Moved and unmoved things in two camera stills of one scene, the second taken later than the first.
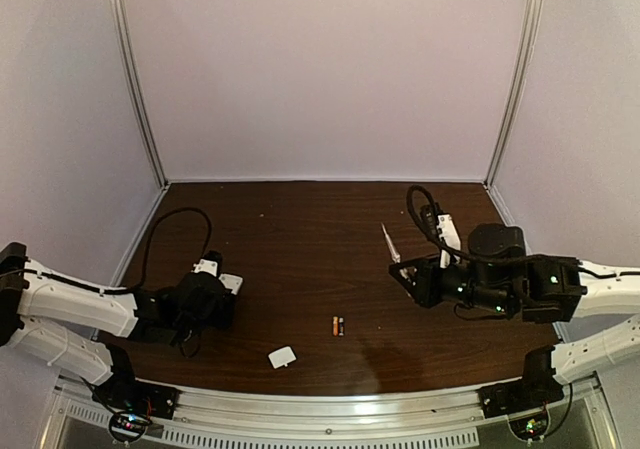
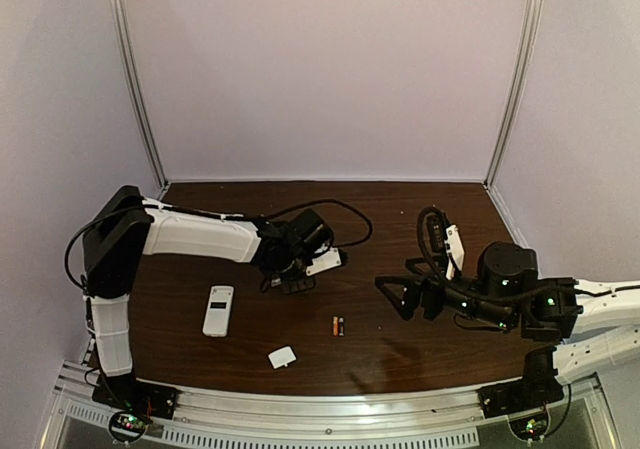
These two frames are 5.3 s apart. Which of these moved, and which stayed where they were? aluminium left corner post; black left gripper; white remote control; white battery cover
Moved: white remote control; black left gripper
Stayed: white battery cover; aluminium left corner post
